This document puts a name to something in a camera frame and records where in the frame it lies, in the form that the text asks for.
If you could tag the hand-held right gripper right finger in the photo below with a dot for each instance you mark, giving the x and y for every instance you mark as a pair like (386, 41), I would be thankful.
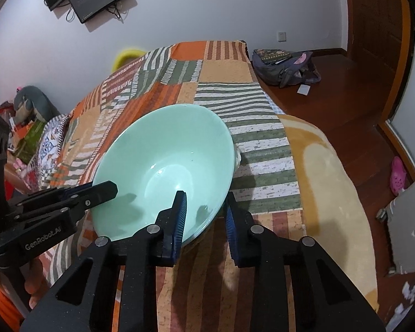
(230, 224)

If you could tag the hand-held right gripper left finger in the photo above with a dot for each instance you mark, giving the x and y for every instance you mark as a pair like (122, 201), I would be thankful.
(179, 221)

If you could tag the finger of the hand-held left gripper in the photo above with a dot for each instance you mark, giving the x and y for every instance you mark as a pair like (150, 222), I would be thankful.
(45, 197)
(96, 195)

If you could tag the white bowl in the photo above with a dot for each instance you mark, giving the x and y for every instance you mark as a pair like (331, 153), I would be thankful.
(237, 155)

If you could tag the green bowl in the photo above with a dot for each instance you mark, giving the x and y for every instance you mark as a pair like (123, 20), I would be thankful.
(166, 145)

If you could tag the person's left hand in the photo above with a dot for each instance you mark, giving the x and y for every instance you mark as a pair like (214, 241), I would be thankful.
(36, 280)

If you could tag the patterned checkered quilt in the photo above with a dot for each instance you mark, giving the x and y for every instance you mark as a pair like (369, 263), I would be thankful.
(52, 145)

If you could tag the green box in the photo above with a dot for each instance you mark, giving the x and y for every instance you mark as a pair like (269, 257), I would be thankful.
(29, 138)

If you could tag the beige blanket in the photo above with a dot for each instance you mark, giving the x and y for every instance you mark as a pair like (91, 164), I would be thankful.
(332, 197)

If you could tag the yellow chair back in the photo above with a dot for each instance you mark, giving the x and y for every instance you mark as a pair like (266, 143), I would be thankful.
(124, 58)

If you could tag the sheet of paper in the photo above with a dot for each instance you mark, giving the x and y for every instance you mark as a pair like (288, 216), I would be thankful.
(303, 89)

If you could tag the orange striped patchwork blanket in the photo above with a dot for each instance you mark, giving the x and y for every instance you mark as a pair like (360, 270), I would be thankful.
(228, 62)

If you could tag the grey backpack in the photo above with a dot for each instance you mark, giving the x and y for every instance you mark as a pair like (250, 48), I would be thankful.
(283, 65)

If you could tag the pink clog shoe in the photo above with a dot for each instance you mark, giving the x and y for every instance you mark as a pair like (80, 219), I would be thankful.
(397, 176)

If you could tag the grey torn board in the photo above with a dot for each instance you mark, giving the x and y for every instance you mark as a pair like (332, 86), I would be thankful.
(408, 228)

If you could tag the wooden door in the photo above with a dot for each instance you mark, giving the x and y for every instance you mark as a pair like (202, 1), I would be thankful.
(377, 17)

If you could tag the white wall outlet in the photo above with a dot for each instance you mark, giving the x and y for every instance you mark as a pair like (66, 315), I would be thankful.
(282, 35)

